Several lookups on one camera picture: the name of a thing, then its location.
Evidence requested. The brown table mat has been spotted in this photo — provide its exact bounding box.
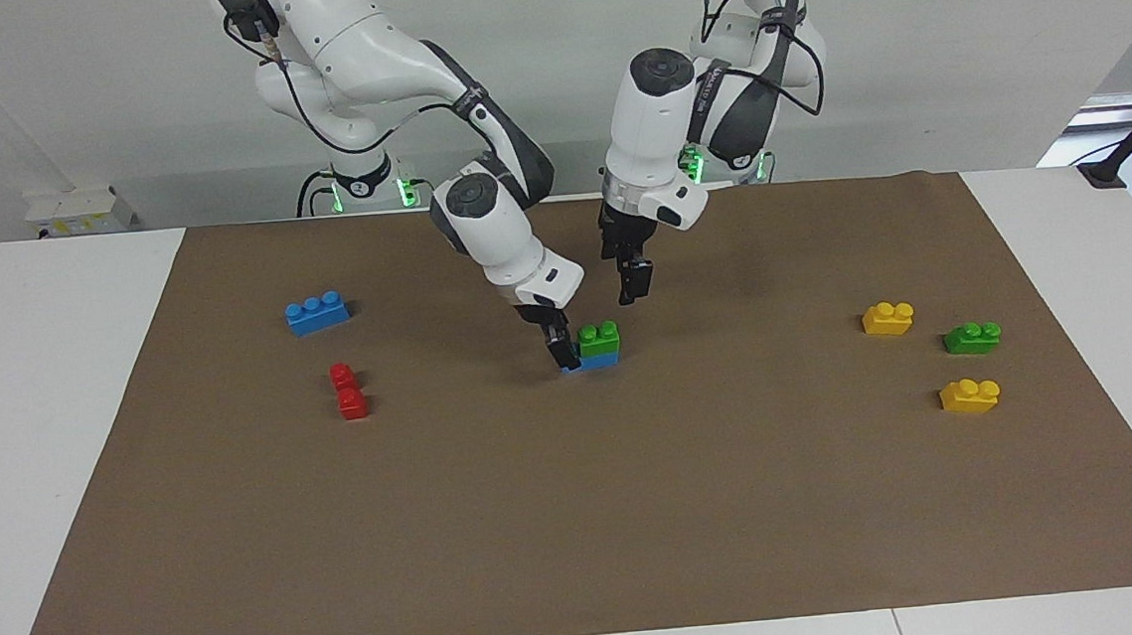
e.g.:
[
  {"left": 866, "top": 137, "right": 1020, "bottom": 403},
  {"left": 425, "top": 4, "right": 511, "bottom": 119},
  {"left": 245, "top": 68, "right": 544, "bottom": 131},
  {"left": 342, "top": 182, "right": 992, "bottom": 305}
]
[{"left": 0, "top": 155, "right": 1132, "bottom": 635}]

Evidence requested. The white wall outlet box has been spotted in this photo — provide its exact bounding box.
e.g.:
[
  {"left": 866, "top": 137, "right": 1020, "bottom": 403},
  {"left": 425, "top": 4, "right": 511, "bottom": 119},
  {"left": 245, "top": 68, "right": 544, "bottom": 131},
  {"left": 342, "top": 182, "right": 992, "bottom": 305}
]
[{"left": 21, "top": 182, "right": 138, "bottom": 240}]

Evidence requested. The green two-stud block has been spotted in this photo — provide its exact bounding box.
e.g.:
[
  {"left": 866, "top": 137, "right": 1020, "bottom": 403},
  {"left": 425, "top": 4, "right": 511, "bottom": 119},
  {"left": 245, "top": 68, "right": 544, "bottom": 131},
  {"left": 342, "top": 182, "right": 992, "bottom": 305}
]
[
  {"left": 942, "top": 319, "right": 1005, "bottom": 359},
  {"left": 575, "top": 319, "right": 623, "bottom": 362}
]

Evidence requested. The black angled stand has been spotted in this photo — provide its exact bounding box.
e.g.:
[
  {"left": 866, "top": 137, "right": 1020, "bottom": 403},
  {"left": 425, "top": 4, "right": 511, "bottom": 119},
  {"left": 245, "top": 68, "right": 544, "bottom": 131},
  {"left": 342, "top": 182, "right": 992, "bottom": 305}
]
[{"left": 1069, "top": 77, "right": 1132, "bottom": 192}]

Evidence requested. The blue three-stud block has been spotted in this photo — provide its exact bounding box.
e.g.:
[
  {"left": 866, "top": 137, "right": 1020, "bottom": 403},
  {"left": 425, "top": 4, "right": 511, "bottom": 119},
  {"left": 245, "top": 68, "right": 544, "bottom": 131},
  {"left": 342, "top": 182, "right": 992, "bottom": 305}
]
[
  {"left": 558, "top": 351, "right": 623, "bottom": 375},
  {"left": 283, "top": 289, "right": 353, "bottom": 339}
]

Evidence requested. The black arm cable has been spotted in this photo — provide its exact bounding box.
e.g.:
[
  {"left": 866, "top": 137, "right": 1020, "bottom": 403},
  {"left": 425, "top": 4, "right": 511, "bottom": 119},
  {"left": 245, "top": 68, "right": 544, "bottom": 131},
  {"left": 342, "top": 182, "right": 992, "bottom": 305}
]
[
  {"left": 699, "top": 0, "right": 828, "bottom": 126},
  {"left": 223, "top": 0, "right": 492, "bottom": 164}
]

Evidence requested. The yellow two-stud block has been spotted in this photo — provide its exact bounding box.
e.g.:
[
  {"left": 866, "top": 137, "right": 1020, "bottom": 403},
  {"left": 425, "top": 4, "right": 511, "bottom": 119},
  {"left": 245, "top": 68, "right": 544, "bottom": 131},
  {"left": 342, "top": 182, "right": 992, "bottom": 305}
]
[
  {"left": 937, "top": 376, "right": 1004, "bottom": 418},
  {"left": 860, "top": 299, "right": 918, "bottom": 340}
]

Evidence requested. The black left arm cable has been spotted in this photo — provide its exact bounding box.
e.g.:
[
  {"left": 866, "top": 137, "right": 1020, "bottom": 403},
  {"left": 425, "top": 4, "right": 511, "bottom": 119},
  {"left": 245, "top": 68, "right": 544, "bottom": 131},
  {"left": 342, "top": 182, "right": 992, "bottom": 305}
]
[{"left": 699, "top": 0, "right": 828, "bottom": 126}]

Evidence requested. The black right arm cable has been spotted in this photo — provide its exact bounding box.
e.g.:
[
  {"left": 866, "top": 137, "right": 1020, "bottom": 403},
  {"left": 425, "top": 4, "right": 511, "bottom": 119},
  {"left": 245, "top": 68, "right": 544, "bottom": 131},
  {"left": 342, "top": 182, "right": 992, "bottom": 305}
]
[{"left": 223, "top": 0, "right": 492, "bottom": 164}]

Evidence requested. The black base cable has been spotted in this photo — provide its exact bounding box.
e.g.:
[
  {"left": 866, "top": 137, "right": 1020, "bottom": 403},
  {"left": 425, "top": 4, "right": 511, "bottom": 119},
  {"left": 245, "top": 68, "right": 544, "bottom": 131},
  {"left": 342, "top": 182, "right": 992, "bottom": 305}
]
[{"left": 293, "top": 168, "right": 341, "bottom": 219}]

